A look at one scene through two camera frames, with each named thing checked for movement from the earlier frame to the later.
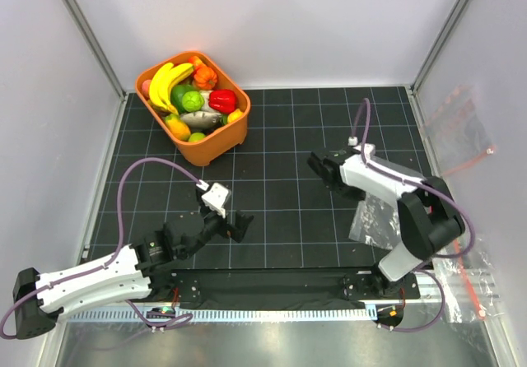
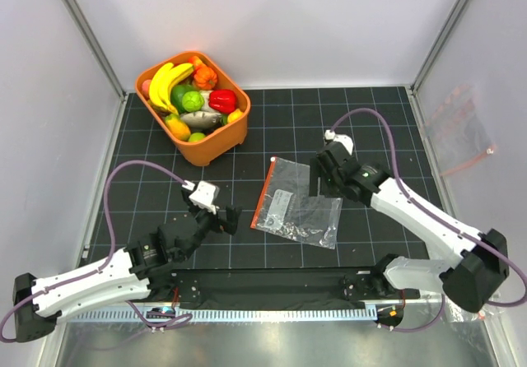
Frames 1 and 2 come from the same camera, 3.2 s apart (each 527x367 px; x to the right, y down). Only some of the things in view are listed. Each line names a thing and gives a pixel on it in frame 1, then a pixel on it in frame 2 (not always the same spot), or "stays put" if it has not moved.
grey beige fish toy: [201, 118] stays put
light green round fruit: [193, 101] stays put
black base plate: [215, 290] stays put
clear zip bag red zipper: [375, 223] to [286, 208]
